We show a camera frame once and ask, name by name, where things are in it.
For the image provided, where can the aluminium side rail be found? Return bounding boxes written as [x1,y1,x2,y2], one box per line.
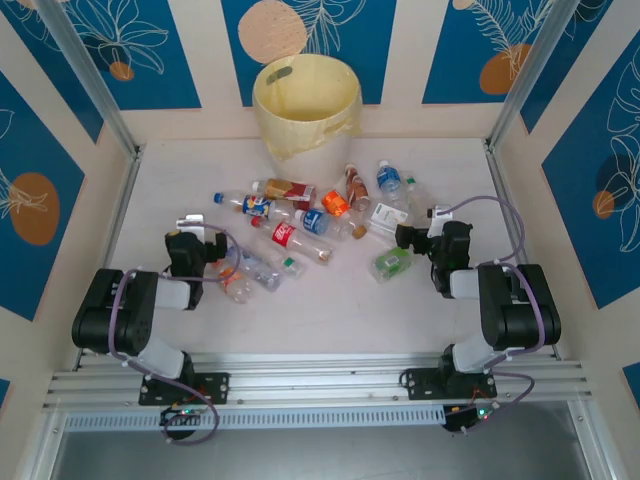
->
[74,144,146,371]
[483,142,560,360]

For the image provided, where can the aluminium frame post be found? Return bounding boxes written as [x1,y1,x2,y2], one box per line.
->
[35,0,144,160]
[483,0,584,151]

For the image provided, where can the green label plastic bottle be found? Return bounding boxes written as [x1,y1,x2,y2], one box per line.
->
[370,247,419,284]

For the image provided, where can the red label cola bottle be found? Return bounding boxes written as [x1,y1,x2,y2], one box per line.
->
[250,215,335,263]

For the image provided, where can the right circuit board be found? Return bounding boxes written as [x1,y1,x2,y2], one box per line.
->
[443,403,496,435]

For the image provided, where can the cream plastic bin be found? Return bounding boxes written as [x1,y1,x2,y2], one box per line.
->
[252,53,364,162]

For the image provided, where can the aluminium base rail beam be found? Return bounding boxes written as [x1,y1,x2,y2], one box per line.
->
[42,352,594,410]

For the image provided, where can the left circuit board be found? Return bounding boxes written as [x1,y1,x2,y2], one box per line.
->
[159,405,207,427]

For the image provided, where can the grey slotted cable duct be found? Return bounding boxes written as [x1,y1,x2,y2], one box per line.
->
[62,405,447,432]

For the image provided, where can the circuit board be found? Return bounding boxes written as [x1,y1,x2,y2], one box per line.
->
[159,405,207,427]
[443,403,496,435]

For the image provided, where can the brown tea bottle red label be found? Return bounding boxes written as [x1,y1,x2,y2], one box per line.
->
[251,178,317,210]

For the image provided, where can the blue label bottle white cap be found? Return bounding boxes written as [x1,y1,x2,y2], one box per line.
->
[293,208,352,242]

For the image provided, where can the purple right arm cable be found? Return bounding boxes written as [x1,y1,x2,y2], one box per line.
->
[439,195,547,436]

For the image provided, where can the clear bottle orange label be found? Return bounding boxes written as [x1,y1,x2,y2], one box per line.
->
[217,259,254,305]

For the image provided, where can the small clear bottle green cap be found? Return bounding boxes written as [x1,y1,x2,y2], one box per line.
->
[402,175,427,217]

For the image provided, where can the orange label bottle brown cap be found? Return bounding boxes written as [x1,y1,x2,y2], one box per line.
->
[319,188,369,240]

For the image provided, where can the clear bottle green white label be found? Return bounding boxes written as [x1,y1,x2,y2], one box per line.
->
[367,201,410,237]

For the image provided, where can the Pepsi bottle blue cap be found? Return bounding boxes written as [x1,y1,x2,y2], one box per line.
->
[213,191,289,221]

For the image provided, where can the clear ribbed water bottle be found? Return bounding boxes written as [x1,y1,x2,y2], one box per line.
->
[225,247,284,292]

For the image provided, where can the brown coffee drink bottle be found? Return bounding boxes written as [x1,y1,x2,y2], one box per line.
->
[343,163,372,212]

